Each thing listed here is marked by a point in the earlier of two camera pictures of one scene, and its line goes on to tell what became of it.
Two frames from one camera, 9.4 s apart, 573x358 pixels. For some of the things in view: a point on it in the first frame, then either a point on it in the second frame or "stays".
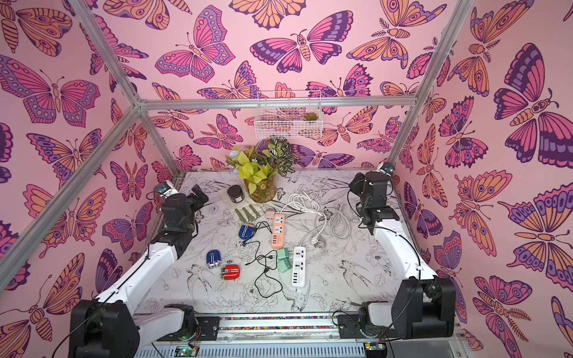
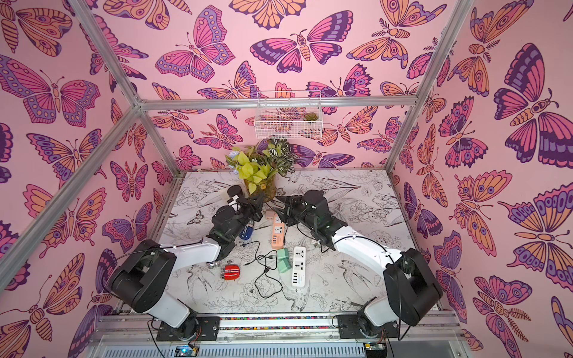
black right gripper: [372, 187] -> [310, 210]
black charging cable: [260, 244] -> [256, 282]
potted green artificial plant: [260, 164] stays
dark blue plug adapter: [246, 230] stays
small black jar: [236, 193] stays
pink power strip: [278, 231] stays
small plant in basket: [310, 116] stays
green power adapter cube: [283, 262] stays
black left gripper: [199, 195] -> [254, 208]
